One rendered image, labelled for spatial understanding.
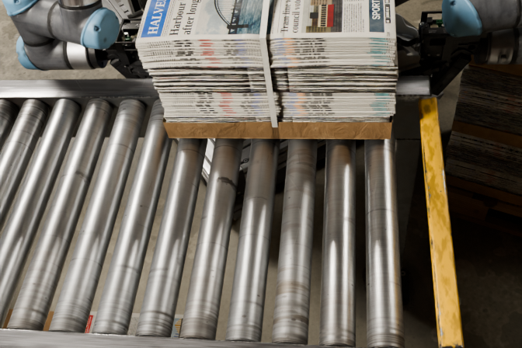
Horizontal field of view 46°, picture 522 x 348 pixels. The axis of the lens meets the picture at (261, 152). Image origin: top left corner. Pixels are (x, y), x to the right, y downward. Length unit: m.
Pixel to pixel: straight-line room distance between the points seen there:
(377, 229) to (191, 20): 0.41
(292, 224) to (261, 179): 0.10
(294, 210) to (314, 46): 0.26
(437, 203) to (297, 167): 0.23
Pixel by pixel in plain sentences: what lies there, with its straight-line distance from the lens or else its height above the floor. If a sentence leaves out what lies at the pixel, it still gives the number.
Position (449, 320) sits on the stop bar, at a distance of 0.86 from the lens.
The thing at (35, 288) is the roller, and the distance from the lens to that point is 0.99.
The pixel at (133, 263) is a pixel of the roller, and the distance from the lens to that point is 0.96.
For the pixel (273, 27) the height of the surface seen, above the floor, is 1.03.
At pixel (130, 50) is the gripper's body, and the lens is 1.21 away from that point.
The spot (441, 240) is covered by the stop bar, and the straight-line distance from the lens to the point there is 0.91.
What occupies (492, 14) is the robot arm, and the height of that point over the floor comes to 0.92.
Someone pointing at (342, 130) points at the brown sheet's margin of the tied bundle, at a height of 0.83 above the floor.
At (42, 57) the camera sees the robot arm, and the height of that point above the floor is 0.82.
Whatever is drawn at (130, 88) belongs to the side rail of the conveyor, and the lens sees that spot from 1.18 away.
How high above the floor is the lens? 1.60
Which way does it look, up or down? 51 degrees down
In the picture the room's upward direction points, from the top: 10 degrees counter-clockwise
